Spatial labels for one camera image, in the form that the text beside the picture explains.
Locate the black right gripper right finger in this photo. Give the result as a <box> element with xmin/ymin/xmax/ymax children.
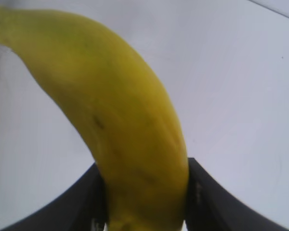
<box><xmin>185</xmin><ymin>157</ymin><xmax>289</xmax><ymax>231</ymax></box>

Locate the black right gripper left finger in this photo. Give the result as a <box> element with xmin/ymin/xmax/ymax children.
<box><xmin>0</xmin><ymin>161</ymin><xmax>109</xmax><ymax>231</ymax></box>

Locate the yellow banana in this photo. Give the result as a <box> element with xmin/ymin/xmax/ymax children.
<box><xmin>0</xmin><ymin>6</ymin><xmax>191</xmax><ymax>231</ymax></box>

